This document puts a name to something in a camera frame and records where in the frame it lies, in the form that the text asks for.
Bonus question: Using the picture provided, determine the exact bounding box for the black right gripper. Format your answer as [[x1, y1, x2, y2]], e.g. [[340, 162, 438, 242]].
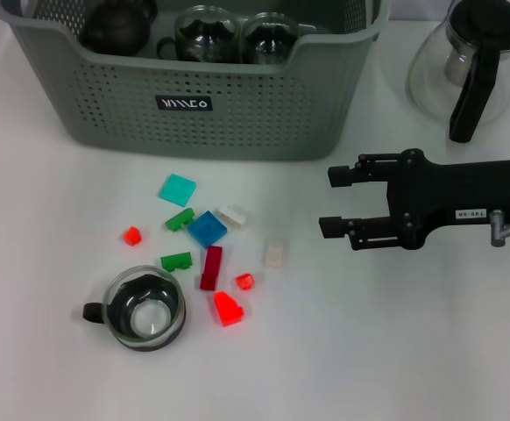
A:
[[318, 148, 510, 253]]

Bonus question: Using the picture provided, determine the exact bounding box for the glass teacup black holder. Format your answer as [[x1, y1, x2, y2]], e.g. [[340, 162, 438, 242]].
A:
[[241, 11, 317, 66], [82, 265, 189, 352], [178, 46, 242, 65]]

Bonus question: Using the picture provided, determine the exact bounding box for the glass jar with bricks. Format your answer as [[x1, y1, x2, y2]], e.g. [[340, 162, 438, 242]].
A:
[[156, 4, 243, 62]]

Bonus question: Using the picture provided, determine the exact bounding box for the grey perforated storage bin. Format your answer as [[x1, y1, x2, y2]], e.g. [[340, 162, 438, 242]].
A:
[[0, 0, 392, 162]]

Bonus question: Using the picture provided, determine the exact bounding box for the white building brick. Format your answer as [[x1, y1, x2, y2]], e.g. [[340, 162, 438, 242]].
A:
[[217, 204, 247, 228], [263, 239, 286, 268]]

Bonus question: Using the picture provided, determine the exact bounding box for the blue square building brick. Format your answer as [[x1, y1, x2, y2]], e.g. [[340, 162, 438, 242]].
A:
[[187, 210, 229, 250]]

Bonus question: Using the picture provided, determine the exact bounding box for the dark red long brick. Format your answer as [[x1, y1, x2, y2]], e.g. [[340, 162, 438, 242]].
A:
[[199, 245, 224, 292]]

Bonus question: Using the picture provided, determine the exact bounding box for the orange-red sloped brick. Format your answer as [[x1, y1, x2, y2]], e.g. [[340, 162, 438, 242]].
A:
[[213, 290, 245, 328]]

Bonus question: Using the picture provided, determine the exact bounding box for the cyan square building brick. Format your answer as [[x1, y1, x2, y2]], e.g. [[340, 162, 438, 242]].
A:
[[157, 173, 198, 208]]

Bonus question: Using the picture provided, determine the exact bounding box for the green building brick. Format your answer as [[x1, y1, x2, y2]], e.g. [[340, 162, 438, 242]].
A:
[[164, 207, 196, 232], [159, 252, 194, 274]]

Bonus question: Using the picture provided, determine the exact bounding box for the dark clay teapot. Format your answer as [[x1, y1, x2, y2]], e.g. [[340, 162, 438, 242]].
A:
[[79, 0, 159, 56]]

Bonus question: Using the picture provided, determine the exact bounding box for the glass pitcher black handle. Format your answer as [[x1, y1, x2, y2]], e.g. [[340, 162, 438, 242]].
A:
[[406, 0, 510, 144]]

